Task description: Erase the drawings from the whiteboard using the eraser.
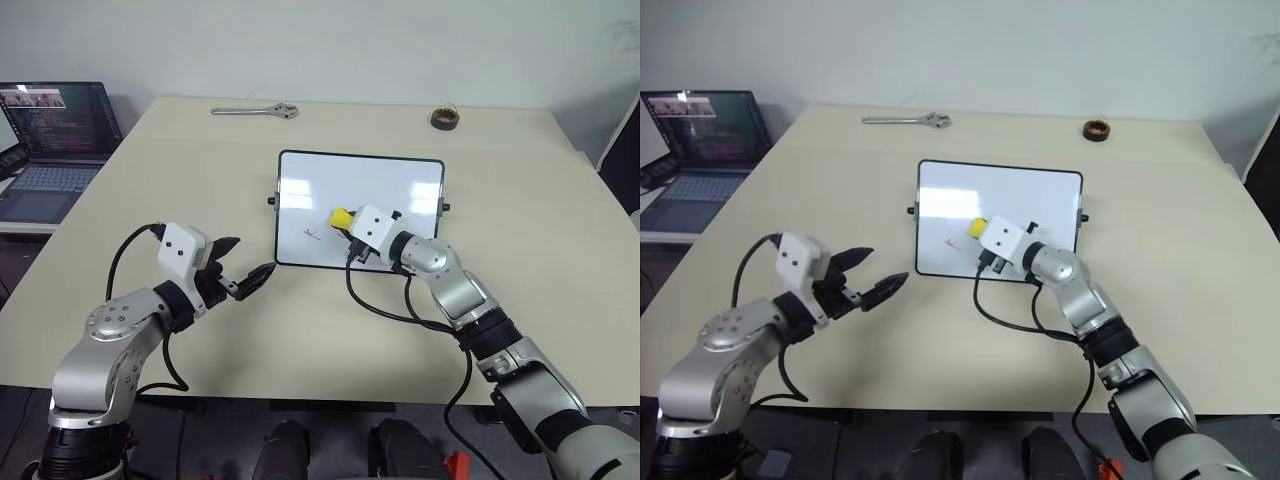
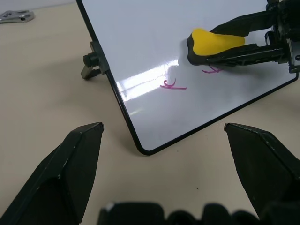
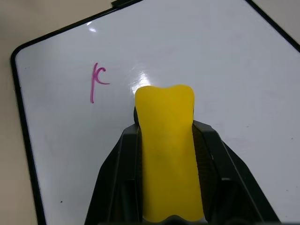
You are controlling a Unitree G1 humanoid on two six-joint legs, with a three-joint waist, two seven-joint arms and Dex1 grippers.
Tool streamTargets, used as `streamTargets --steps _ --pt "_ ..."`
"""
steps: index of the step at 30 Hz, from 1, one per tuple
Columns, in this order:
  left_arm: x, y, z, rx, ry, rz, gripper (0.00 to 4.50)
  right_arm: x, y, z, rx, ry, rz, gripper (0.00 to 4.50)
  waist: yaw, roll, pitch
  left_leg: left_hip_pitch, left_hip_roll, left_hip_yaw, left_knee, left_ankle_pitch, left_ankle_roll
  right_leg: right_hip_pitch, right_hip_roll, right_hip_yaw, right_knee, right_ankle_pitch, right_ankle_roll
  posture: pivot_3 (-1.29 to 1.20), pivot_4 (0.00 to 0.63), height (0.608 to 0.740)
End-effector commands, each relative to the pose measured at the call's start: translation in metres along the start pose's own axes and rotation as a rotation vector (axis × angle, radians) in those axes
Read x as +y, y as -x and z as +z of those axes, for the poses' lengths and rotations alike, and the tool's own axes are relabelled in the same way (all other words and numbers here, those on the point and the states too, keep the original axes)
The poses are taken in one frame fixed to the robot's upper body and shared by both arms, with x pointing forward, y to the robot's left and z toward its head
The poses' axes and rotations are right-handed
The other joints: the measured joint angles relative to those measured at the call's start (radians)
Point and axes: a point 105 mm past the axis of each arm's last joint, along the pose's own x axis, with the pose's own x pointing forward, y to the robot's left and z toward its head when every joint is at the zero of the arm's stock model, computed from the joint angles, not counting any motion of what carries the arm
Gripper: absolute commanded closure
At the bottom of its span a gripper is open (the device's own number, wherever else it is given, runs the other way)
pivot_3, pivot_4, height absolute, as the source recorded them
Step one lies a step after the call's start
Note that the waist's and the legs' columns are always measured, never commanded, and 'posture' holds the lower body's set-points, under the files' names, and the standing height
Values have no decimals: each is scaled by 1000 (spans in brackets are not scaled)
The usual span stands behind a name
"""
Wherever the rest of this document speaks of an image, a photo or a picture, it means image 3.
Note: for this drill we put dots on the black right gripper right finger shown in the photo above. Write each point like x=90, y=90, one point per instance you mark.
x=229, y=182

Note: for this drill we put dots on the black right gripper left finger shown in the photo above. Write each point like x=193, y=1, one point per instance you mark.
x=117, y=178

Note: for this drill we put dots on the yellow whiteboard eraser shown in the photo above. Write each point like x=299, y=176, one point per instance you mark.
x=170, y=150

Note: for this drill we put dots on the black-framed whiteboard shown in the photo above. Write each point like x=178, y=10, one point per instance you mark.
x=211, y=58

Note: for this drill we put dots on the purple marker drawing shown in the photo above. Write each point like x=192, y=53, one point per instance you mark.
x=96, y=79

